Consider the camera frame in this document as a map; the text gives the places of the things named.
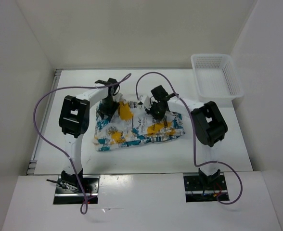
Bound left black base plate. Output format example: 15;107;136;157
53;176;100;205

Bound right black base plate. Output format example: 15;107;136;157
183;173;230;203

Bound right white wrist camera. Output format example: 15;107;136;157
138;95;152;113

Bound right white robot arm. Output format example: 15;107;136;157
139;85;228;189

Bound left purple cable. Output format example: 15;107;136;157
33;73;132;215

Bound aluminium table edge rail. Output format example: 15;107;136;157
26;69;62;175

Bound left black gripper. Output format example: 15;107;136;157
96;96;119;121

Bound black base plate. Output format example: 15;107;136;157
183;173;230;203
53;176;100;205

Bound colourful printed shorts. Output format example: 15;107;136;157
92;96;185;152

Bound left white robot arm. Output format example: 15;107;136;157
59;78;120;193

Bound white plastic mesh basket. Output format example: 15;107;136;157
191;53;244;104

